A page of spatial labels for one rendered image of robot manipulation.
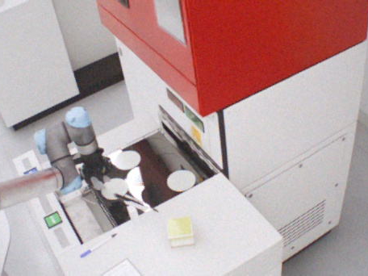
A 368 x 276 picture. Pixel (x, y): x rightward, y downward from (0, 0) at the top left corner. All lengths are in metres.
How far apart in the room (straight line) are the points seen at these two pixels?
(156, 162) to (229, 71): 0.55
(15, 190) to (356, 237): 1.88
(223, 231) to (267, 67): 0.52
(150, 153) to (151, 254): 0.51
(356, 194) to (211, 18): 1.82
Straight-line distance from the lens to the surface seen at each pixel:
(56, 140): 1.49
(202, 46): 1.29
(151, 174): 1.74
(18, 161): 1.90
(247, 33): 1.37
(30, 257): 2.83
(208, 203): 1.53
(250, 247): 1.42
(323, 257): 2.56
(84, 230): 1.67
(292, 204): 2.08
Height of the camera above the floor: 2.15
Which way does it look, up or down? 42 degrees down
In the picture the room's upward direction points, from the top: 10 degrees counter-clockwise
